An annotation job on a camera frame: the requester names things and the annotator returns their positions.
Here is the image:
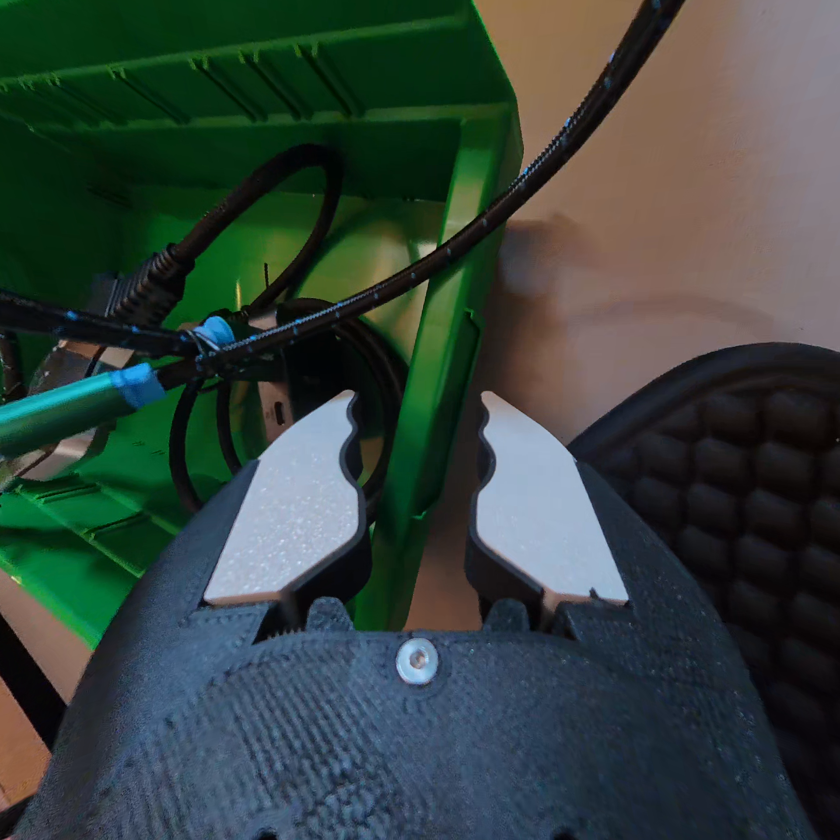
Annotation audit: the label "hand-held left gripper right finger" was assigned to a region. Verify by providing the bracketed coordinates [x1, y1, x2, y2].
[465, 390, 630, 608]

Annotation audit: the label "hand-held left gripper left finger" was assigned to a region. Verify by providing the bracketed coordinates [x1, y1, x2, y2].
[203, 390, 374, 608]

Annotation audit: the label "braided hdmi cable green plugs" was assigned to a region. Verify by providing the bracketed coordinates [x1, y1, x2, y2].
[0, 0, 686, 457]

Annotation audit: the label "grey switch adapter with cable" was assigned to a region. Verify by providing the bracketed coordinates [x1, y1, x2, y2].
[26, 143, 345, 480]

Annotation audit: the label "green plastic bin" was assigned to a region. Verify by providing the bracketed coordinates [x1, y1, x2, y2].
[0, 0, 525, 647]

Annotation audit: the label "black honeycomb seat cushion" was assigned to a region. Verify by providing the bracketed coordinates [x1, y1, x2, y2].
[567, 341, 840, 840]

